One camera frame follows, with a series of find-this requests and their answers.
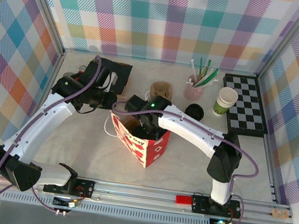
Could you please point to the brown pulp cup carrier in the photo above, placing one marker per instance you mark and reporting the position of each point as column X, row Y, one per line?
column 129, row 126

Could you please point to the red white paper gift bag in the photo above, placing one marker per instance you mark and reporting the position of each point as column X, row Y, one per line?
column 154, row 152

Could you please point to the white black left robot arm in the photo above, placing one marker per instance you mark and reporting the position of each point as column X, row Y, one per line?
column 38, row 130

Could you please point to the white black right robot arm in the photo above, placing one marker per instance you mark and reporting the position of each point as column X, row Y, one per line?
column 191, row 132

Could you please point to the pink straw holder cup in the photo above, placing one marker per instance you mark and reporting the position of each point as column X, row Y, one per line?
column 191, row 93

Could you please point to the white plastic stirrer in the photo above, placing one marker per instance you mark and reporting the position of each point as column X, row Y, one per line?
column 193, row 69

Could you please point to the green plastic straw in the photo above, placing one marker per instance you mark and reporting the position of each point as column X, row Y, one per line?
column 201, row 67
column 209, row 64

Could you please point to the paper-wrapped green straw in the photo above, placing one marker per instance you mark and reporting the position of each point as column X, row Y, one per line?
column 211, row 74
column 209, row 78

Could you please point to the wooden stir stick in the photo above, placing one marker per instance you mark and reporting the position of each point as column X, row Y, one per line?
column 204, row 71

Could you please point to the red toy brick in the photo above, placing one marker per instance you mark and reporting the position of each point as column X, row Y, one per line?
column 183, row 200

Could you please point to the black grey chessboard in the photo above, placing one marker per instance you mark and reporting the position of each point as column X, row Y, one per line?
column 249, row 104

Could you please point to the small cork piece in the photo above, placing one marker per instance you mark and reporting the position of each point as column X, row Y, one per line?
column 280, row 214

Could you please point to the thin aluminium wall rail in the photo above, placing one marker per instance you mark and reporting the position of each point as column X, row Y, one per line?
column 173, row 63

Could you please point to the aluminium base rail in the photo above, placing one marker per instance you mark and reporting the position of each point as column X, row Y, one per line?
column 139, row 198

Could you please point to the aluminium frame post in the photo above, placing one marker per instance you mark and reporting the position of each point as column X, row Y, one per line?
column 43, row 3
column 287, row 39

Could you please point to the aluminium side rail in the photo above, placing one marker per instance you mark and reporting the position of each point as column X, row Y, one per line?
column 271, row 164

